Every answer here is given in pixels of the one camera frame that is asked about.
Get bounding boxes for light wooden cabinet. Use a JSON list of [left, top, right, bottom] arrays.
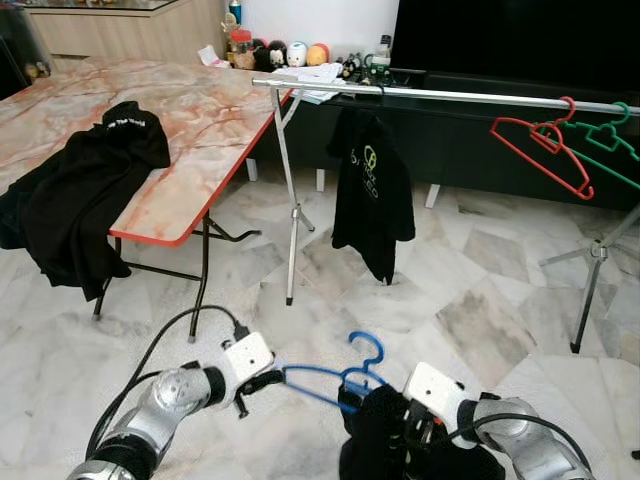
[[25, 0, 229, 61]]

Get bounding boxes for silver clothes rack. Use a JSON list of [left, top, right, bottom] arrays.
[[251, 77, 640, 354]]

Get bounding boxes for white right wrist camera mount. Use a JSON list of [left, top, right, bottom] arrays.
[[403, 362, 469, 421]]

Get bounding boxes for orange round toy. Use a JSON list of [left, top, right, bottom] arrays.
[[306, 43, 331, 68]]

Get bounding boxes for black TV console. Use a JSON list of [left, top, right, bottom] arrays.
[[245, 68, 640, 211]]

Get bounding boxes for white paper stack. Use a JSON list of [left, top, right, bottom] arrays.
[[290, 78, 346, 106]]

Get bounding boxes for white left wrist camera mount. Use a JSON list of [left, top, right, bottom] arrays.
[[222, 332, 276, 386]]

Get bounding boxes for blue plastic hanger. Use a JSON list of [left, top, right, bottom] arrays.
[[283, 332, 391, 413]]

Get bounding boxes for black mouse plush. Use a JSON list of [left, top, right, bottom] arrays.
[[250, 40, 289, 71]]

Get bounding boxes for black television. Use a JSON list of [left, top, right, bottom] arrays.
[[393, 0, 640, 81]]

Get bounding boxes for green plastic hanger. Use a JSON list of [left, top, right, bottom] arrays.
[[560, 102, 640, 191]]

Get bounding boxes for black garment with white print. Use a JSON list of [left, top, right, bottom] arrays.
[[0, 100, 173, 303]]

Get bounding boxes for marble pattern folding table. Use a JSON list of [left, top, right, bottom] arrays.
[[0, 55, 299, 343]]

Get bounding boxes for plain black garment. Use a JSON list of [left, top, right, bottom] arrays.
[[338, 383, 506, 480]]

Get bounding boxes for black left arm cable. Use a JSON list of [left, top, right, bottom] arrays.
[[85, 305, 251, 461]]

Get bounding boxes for black t-shirt with yellow logo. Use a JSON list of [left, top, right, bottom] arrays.
[[327, 105, 417, 286]]

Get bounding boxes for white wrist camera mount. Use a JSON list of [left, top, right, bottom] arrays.
[[222, 332, 276, 386], [403, 362, 469, 421]]

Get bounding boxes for red plastic hanger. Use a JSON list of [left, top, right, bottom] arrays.
[[489, 96, 596, 201]]

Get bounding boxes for pink and white packet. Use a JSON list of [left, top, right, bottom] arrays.
[[198, 45, 226, 69]]

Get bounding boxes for green and white bottle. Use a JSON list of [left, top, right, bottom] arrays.
[[372, 35, 393, 73]]

